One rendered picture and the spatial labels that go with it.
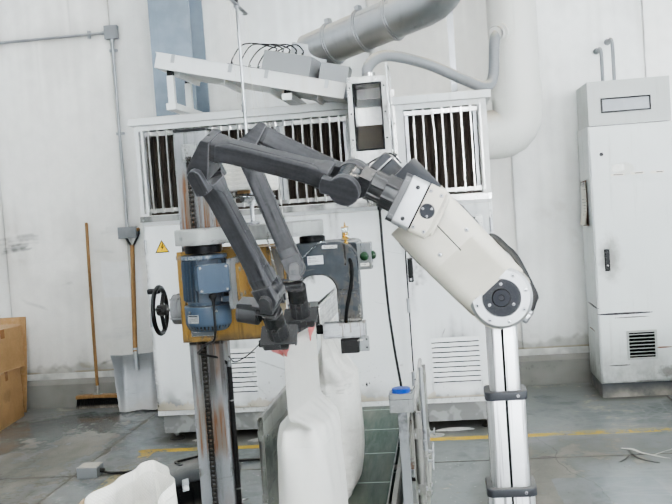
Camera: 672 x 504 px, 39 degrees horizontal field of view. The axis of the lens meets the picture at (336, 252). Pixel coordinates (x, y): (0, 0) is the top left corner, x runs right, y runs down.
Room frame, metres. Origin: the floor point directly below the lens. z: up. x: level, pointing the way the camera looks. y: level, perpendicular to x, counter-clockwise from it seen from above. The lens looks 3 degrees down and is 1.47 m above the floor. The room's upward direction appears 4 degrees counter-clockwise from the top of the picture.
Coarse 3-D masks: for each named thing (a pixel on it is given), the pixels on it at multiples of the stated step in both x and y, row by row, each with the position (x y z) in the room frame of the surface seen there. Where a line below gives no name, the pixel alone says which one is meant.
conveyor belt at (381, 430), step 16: (368, 416) 4.73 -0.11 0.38; (384, 416) 4.70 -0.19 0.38; (368, 432) 4.40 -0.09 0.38; (384, 432) 4.38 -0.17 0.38; (368, 448) 4.11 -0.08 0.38; (384, 448) 4.09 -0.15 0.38; (368, 464) 3.86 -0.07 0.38; (384, 464) 3.84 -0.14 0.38; (368, 480) 3.64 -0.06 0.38; (384, 480) 3.62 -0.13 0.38; (352, 496) 3.45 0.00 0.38; (368, 496) 3.44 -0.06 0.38; (384, 496) 3.42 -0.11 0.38
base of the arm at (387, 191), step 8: (376, 176) 2.20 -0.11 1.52; (384, 176) 2.20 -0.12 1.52; (392, 176) 2.20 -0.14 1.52; (408, 176) 2.17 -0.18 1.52; (376, 184) 2.19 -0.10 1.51; (384, 184) 2.19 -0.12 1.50; (392, 184) 2.18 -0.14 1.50; (400, 184) 2.19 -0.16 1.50; (408, 184) 2.17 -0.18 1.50; (368, 192) 2.20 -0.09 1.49; (376, 192) 2.19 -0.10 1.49; (384, 192) 2.18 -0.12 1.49; (392, 192) 2.18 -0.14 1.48; (400, 192) 2.17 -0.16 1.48; (376, 200) 2.21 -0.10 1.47; (384, 200) 2.19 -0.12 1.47; (392, 200) 2.18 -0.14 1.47; (400, 200) 2.17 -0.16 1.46; (384, 208) 2.20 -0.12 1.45; (392, 208) 2.18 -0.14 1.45; (392, 216) 2.18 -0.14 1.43
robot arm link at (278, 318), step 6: (258, 312) 2.51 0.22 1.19; (276, 312) 2.49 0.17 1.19; (282, 312) 2.51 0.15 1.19; (258, 318) 2.52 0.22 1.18; (264, 318) 2.49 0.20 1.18; (270, 318) 2.49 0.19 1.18; (276, 318) 2.49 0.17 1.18; (282, 318) 2.51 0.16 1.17; (264, 324) 2.53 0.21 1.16; (270, 324) 2.50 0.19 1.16; (276, 324) 2.50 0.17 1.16; (282, 324) 2.52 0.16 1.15; (270, 330) 2.52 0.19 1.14; (276, 330) 2.52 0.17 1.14
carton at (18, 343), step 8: (0, 328) 6.96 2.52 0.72; (8, 328) 6.97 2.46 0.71; (16, 328) 7.07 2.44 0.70; (0, 336) 6.87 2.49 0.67; (8, 336) 6.96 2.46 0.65; (16, 336) 7.06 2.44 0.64; (0, 344) 6.86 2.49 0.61; (8, 344) 6.95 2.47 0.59; (16, 344) 7.05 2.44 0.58; (0, 352) 6.85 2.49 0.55; (8, 352) 6.95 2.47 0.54; (16, 352) 7.04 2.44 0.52; (0, 360) 6.84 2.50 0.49; (8, 360) 6.94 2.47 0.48; (16, 360) 7.03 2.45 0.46; (0, 368) 6.83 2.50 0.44; (8, 368) 6.93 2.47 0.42
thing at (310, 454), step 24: (312, 336) 2.96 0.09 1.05; (288, 360) 2.68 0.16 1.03; (312, 360) 2.93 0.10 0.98; (288, 384) 2.66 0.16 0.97; (312, 384) 2.90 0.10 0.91; (288, 408) 2.63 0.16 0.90; (312, 408) 2.82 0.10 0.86; (336, 408) 3.02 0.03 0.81; (288, 432) 2.74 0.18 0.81; (312, 432) 2.72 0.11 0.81; (336, 432) 2.91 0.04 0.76; (288, 456) 2.72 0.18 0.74; (312, 456) 2.71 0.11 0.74; (336, 456) 2.84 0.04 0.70; (288, 480) 2.71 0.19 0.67; (312, 480) 2.71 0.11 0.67; (336, 480) 2.82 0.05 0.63
